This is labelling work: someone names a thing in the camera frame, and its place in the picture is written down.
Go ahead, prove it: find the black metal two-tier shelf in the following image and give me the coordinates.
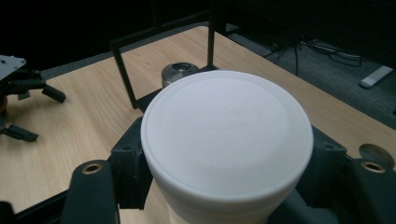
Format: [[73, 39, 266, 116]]
[[108, 0, 241, 114]]

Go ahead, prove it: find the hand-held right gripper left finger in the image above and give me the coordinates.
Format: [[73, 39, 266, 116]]
[[62, 117, 157, 224]]

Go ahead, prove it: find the dark round table grommet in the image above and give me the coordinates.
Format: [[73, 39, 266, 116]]
[[358, 143, 396, 172]]

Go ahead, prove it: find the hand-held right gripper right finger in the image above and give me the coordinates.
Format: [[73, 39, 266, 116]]
[[295, 125, 396, 224]]

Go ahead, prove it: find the glass jar with silver lid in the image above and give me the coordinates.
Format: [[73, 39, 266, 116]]
[[161, 62, 200, 89]]

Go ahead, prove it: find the bundle of floor cables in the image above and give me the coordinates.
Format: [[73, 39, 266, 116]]
[[263, 36, 364, 68]]

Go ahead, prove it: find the white-lid jar with yellow contents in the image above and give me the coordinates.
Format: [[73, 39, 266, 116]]
[[139, 69, 315, 224]]

